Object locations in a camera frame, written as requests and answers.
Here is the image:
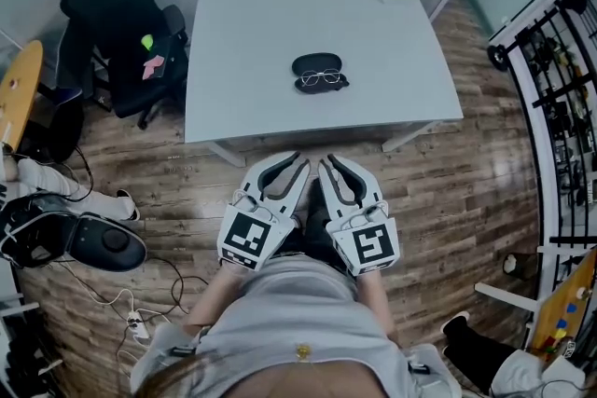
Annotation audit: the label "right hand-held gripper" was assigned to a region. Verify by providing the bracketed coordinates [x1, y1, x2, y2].
[317, 153, 401, 279]

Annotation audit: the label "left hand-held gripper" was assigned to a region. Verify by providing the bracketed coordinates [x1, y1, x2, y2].
[216, 150, 312, 272]

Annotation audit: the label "gold wire-frame glasses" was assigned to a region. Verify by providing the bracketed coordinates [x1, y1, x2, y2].
[299, 68, 345, 89]

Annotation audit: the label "black glasses case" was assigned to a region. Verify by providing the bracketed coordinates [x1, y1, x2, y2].
[291, 53, 351, 95]

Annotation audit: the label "person's left forearm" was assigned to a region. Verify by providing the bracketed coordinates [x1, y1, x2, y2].
[185, 263, 256, 328]

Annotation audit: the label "person's right forearm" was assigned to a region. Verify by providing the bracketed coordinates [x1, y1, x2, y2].
[354, 270, 397, 337]

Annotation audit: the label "black open equipment case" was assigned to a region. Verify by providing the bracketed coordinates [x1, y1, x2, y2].
[0, 194, 148, 273]

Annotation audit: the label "person's black trousers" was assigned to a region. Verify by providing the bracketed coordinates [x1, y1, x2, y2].
[278, 179, 347, 268]

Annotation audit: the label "white table leg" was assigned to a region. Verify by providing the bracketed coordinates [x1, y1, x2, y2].
[207, 140, 247, 169]
[381, 120, 442, 154]

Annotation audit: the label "person's grey shirt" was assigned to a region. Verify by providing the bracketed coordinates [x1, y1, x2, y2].
[130, 252, 461, 398]

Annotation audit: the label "pink object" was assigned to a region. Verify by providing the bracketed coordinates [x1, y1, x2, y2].
[141, 55, 166, 80]

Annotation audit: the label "black caster wheel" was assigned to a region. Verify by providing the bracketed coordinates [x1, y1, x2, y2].
[486, 44, 510, 72]

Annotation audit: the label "white power strip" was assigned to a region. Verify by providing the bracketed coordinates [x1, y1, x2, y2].
[126, 310, 152, 341]

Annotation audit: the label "black office chair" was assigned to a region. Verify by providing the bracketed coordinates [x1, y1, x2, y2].
[54, 0, 190, 130]

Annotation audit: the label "wooden table with coloured blocks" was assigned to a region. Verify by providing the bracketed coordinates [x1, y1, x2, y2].
[529, 246, 597, 363]

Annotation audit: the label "round wooden table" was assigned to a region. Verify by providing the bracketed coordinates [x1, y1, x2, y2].
[0, 39, 45, 156]

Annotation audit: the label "black floor cable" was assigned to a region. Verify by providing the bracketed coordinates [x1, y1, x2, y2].
[55, 139, 211, 360]

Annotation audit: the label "black wire shelf rack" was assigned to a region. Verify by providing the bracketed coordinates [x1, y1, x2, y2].
[486, 0, 597, 251]

